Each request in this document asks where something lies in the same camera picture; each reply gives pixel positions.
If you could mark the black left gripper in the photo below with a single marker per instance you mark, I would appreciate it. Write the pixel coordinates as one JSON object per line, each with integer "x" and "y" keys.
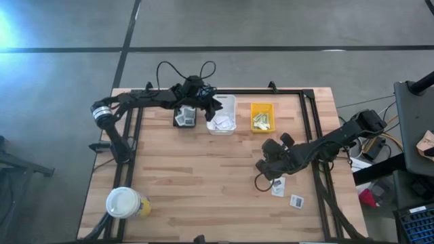
{"x": 198, "y": 98}

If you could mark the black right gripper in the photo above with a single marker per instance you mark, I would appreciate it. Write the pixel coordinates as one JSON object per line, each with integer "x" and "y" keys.
{"x": 278, "y": 154}

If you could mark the plain white gauze packet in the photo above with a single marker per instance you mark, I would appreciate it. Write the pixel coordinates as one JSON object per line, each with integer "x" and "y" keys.
{"x": 227, "y": 125}
{"x": 221, "y": 119}

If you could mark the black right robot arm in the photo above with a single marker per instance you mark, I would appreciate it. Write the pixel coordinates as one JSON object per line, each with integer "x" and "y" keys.
{"x": 339, "y": 135}

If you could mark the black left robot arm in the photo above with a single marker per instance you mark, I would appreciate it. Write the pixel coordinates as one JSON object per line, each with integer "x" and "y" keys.
{"x": 152, "y": 96}

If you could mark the white plastic bin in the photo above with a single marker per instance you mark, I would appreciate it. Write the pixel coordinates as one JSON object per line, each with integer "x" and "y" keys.
{"x": 230, "y": 101}

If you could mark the black slotted plastic basket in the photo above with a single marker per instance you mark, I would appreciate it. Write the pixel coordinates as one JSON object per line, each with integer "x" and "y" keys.
{"x": 175, "y": 117}

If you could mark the yellow slotted plastic basket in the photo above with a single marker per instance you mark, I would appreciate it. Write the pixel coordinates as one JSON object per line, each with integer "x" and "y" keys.
{"x": 261, "y": 107}

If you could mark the white paper box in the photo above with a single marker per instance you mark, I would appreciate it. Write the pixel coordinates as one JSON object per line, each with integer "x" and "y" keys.
{"x": 359, "y": 165}

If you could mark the black power adapter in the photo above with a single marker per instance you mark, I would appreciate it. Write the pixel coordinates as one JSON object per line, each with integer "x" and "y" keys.
{"x": 373, "y": 152}

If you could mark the red plastic object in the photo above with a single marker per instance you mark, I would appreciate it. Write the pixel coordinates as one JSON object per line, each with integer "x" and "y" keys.
{"x": 368, "y": 199}

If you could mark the disinfecting wipes canister yellow label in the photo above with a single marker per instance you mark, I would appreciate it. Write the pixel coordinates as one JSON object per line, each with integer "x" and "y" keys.
{"x": 123, "y": 202}

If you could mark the dark grey side table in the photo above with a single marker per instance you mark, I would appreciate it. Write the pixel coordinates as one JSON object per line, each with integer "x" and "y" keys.
{"x": 413, "y": 128}

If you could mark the brown cardboard piece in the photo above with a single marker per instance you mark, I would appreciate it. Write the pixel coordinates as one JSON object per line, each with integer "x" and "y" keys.
{"x": 426, "y": 144}

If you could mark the backlit black keyboard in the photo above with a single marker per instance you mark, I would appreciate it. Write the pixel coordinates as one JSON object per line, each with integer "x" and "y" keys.
{"x": 417, "y": 225}

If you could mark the black round pole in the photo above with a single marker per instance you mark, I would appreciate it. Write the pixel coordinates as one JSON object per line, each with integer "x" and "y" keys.
{"x": 422, "y": 84}

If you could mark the black metal stand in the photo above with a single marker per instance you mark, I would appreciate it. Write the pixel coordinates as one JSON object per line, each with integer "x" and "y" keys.
{"x": 20, "y": 166}

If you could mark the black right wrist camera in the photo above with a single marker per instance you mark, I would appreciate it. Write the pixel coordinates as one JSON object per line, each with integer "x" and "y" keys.
{"x": 262, "y": 166}

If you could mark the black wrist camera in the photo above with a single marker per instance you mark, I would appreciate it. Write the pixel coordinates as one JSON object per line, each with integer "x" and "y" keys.
{"x": 193, "y": 83}
{"x": 262, "y": 166}

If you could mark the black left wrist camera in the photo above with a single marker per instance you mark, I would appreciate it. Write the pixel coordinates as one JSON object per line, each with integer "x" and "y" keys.
{"x": 193, "y": 83}

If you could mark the black aluminium table frame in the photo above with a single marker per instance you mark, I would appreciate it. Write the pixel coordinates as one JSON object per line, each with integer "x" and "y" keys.
{"x": 288, "y": 91}

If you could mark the small black table camera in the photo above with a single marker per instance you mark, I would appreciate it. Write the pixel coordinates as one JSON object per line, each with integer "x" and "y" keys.
{"x": 200, "y": 239}

